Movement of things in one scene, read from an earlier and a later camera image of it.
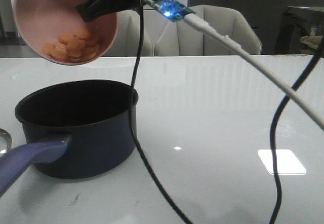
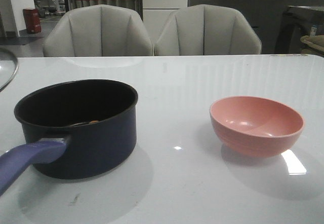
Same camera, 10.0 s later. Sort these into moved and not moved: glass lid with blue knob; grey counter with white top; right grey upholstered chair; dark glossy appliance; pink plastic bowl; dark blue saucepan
Moved: pink plastic bowl; glass lid with blue knob
Not moved: dark blue saucepan; grey counter with white top; right grey upholstered chair; dark glossy appliance
